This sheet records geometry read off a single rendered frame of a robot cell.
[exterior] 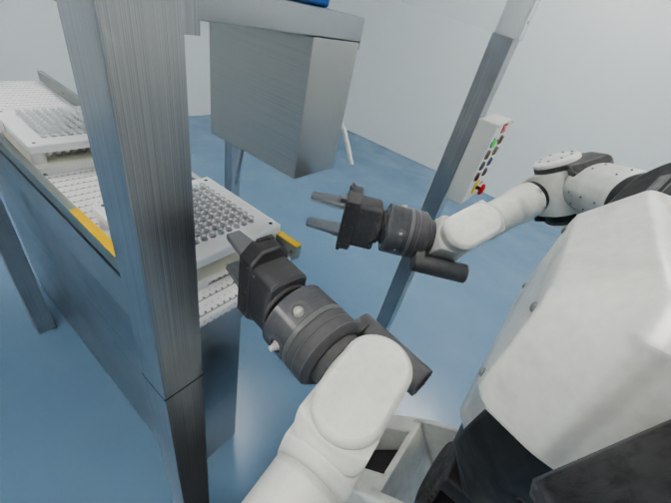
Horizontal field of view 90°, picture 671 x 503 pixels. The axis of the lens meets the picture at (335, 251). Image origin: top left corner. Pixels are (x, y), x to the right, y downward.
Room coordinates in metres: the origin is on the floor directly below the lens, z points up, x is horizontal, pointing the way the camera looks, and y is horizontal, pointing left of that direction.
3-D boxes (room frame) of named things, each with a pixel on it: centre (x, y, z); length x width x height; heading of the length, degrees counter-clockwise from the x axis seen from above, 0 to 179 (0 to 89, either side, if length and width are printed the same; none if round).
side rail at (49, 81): (0.89, 0.65, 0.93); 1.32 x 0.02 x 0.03; 60
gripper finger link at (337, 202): (0.53, 0.03, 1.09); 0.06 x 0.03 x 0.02; 92
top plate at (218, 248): (0.53, 0.29, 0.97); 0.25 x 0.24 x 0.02; 150
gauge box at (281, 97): (0.60, 0.16, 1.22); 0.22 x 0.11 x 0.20; 60
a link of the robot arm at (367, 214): (0.53, -0.06, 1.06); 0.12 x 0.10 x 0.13; 92
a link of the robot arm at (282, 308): (0.28, 0.05, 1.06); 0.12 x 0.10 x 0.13; 52
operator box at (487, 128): (1.13, -0.38, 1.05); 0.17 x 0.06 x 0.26; 150
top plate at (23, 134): (0.79, 0.74, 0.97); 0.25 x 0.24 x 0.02; 149
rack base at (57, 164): (0.79, 0.74, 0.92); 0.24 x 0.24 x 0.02; 59
